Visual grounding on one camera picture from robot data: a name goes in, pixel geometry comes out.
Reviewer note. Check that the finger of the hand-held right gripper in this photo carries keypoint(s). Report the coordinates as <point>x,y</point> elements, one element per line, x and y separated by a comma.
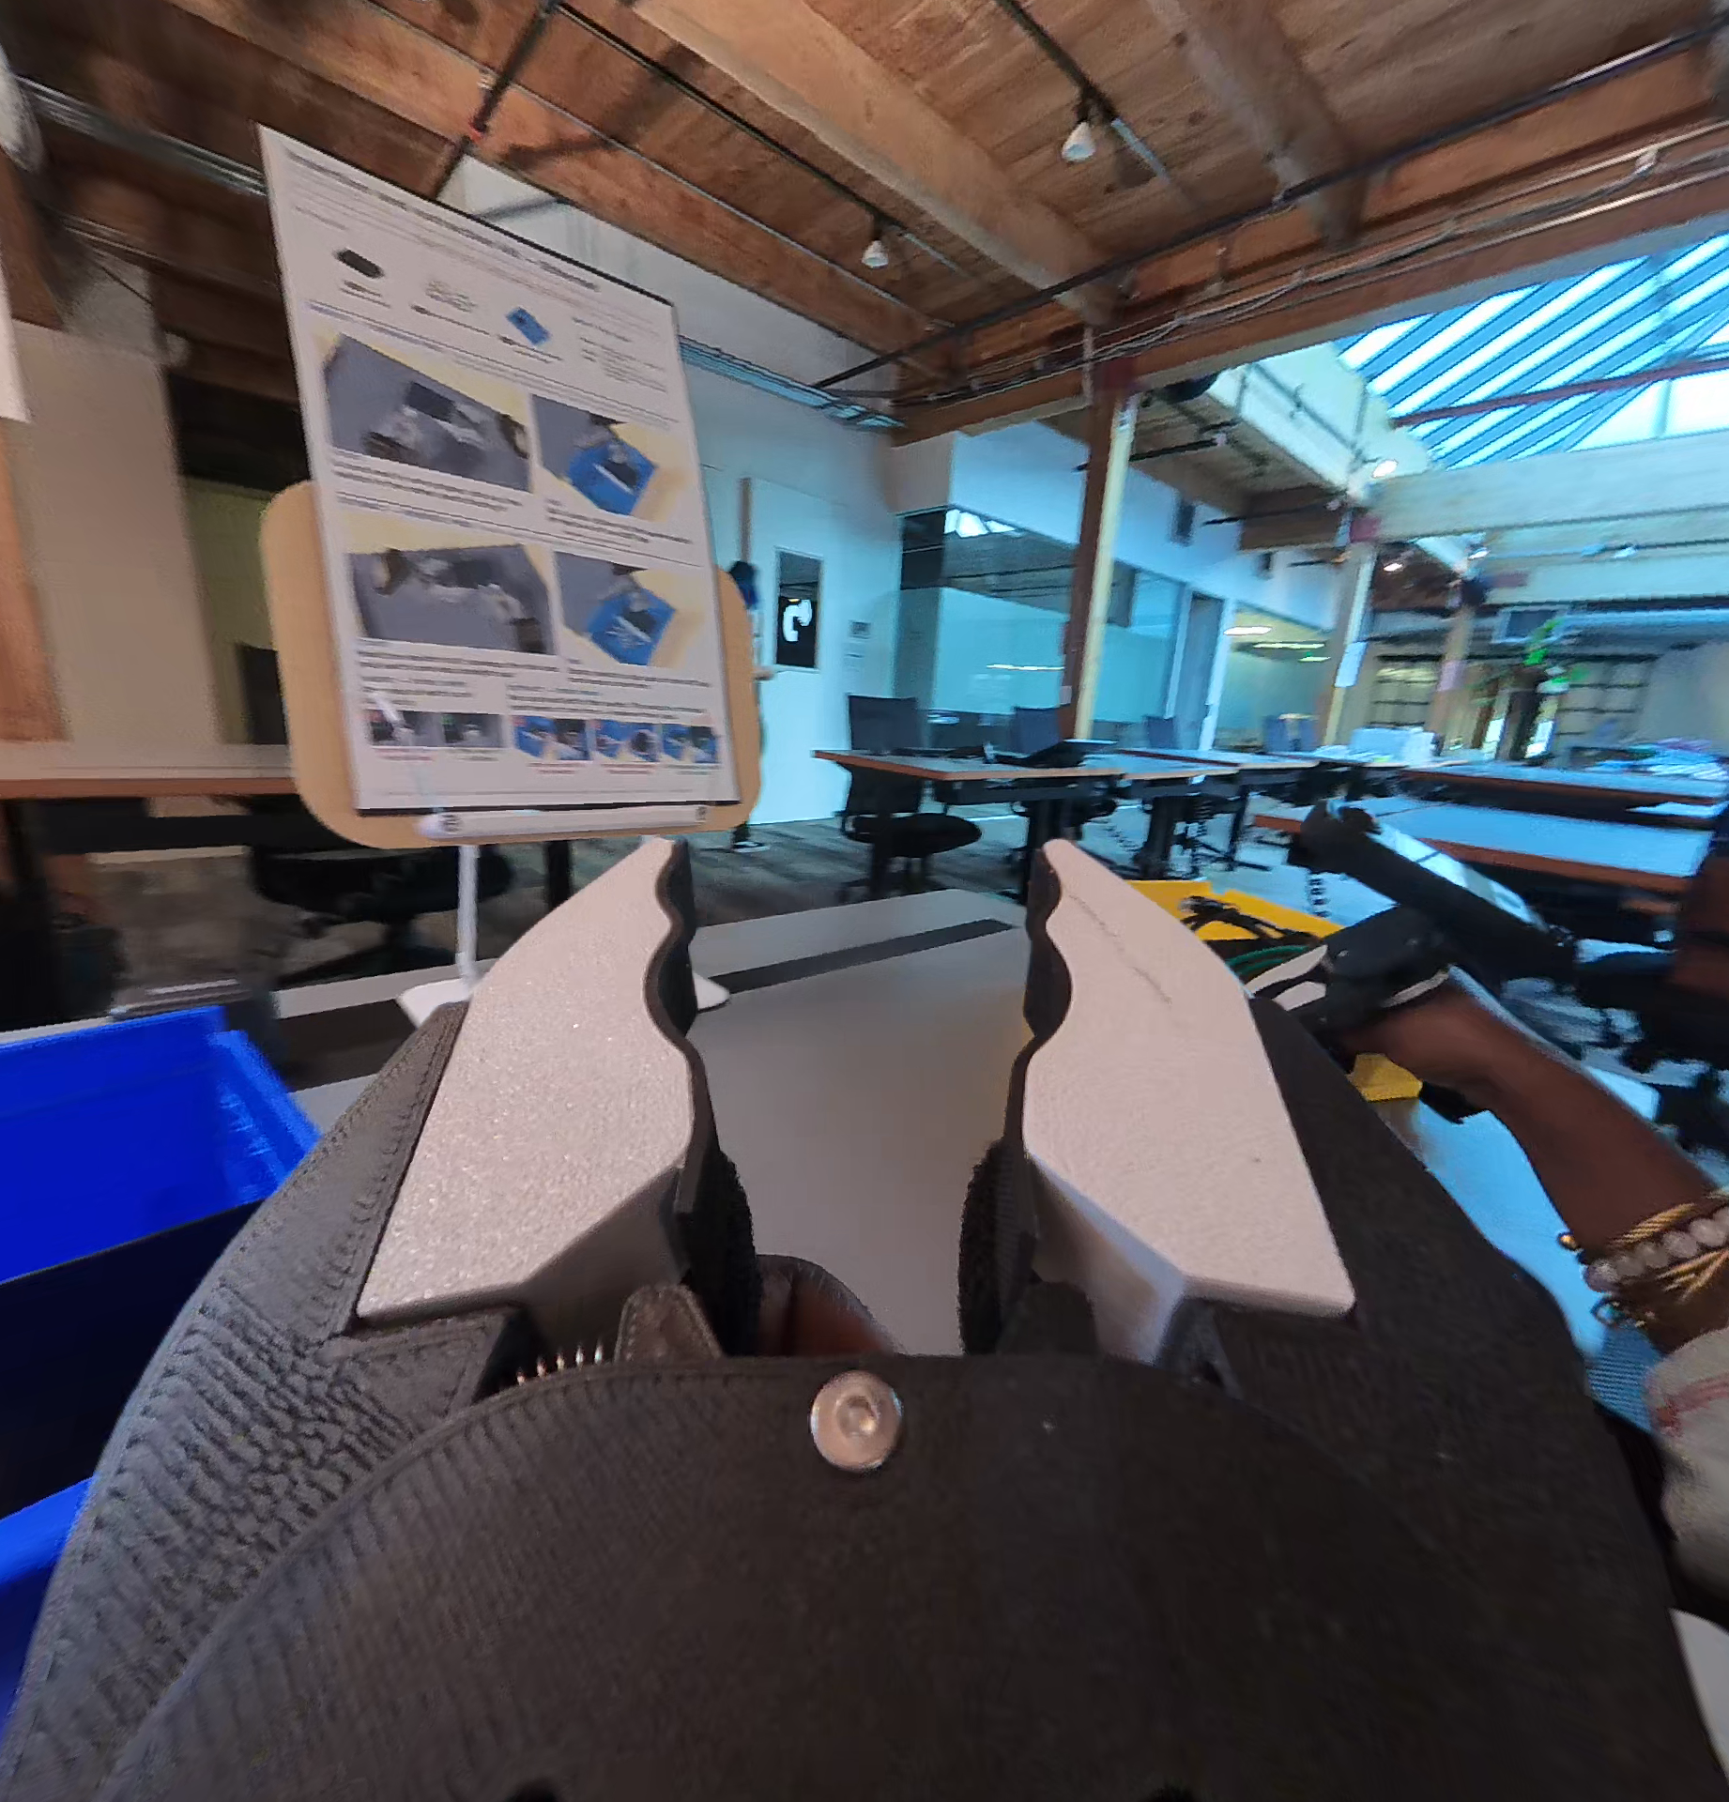
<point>1294,971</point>

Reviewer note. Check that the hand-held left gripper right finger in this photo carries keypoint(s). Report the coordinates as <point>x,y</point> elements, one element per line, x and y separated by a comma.
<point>1161,1113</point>

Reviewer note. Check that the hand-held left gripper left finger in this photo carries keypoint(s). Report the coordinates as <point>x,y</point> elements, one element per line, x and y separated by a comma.
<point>555,1098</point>

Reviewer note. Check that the yellow plastic bin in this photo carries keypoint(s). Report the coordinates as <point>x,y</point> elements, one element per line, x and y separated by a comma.
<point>1157,896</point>

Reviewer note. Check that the blue plastic bin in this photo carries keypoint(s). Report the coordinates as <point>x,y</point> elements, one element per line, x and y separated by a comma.
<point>106,1127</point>

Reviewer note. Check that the person's right hand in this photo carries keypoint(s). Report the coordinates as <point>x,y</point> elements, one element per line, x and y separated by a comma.
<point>1513,1084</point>

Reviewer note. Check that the wooden edged desk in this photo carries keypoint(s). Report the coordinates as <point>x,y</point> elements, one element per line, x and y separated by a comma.
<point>1513,837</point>
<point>949,765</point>
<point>106,770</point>

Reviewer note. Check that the black office chair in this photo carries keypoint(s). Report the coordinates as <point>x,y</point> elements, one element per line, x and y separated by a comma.
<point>886,724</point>

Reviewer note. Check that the printed instruction sheet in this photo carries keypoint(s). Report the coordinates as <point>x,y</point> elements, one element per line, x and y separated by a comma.
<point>499,466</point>

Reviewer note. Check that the ceiling track spotlight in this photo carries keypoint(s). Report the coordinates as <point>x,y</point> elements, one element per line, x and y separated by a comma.
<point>875,253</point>
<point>1080,137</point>

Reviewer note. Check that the wooden support post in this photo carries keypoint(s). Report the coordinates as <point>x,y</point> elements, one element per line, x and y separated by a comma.
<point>1096,564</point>

